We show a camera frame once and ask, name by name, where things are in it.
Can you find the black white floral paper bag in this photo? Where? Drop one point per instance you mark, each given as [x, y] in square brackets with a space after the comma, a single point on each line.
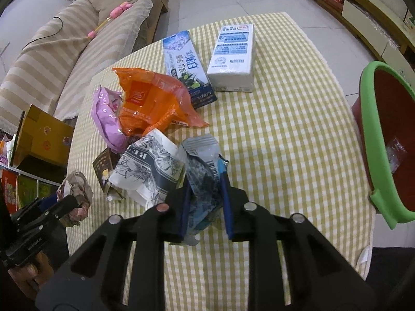
[146, 165]

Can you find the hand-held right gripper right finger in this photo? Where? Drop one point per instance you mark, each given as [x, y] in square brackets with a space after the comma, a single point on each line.
[227, 209]

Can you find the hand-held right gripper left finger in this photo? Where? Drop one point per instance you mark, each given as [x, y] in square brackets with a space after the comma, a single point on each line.
[184, 209]

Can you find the pink toy stick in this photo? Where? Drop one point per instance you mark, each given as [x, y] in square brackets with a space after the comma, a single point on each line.
[118, 10]

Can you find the white shelf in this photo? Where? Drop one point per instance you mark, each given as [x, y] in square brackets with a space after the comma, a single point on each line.
[35, 178]

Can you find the striped beige sofa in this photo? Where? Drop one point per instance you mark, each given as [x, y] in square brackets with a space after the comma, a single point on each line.
[48, 64]

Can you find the pink plastic bag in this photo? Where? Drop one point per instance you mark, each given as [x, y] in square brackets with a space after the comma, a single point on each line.
[107, 120]

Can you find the clear plastic packaging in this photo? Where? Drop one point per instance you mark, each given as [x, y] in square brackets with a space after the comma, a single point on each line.
[395, 155]

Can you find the red basin with green rim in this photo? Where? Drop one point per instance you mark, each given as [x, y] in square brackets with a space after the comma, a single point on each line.
[373, 136]

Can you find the row of colourful books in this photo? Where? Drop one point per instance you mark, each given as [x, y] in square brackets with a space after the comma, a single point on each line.
[19, 188]

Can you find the white tissue pack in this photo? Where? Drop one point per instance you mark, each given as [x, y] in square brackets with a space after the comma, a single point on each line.
[231, 58]

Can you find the yellow checkered tablecloth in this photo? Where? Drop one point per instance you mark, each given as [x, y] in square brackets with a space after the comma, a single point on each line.
[275, 168]

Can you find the blue white foil wrapper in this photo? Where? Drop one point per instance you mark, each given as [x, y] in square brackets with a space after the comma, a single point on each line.
[202, 175]

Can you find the yellow snack packet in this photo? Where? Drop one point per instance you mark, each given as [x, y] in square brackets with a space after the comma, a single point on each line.
[103, 168]

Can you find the wooden side table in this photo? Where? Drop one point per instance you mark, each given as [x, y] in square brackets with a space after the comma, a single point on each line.
[42, 136]

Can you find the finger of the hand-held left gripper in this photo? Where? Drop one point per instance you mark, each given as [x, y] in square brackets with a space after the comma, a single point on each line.
[32, 209]
[61, 209]

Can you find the person's left hand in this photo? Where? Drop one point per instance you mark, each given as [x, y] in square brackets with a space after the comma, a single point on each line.
[30, 273]

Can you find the orange plastic bag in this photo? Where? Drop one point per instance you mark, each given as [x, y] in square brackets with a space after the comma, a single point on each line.
[152, 100]

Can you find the blue white drink carton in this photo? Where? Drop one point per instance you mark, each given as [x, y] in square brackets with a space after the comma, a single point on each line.
[186, 68]

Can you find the wooden television cabinet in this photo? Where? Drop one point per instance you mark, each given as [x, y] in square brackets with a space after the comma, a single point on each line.
[366, 13]

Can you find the white cardboard box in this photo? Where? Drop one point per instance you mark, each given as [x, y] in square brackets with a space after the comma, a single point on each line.
[409, 17]

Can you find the red print newspaper ball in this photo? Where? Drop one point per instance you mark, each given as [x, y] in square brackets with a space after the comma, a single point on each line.
[76, 188]

